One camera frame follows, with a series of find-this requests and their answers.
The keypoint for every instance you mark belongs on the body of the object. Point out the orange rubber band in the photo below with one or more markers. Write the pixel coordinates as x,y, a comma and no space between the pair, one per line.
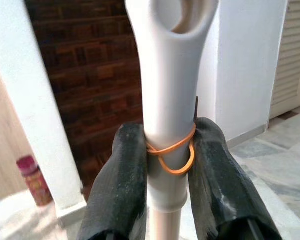
176,150

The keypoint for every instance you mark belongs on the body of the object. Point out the white louvered door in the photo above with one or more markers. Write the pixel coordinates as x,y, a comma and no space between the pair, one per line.
291,57

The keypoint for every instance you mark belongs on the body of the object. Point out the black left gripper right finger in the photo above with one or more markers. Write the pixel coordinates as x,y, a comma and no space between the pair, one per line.
215,180

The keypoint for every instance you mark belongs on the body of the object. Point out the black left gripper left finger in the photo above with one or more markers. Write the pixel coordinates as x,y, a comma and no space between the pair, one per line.
120,180

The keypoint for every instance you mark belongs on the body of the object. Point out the red bottle with pink cap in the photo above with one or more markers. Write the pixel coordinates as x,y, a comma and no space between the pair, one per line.
36,182

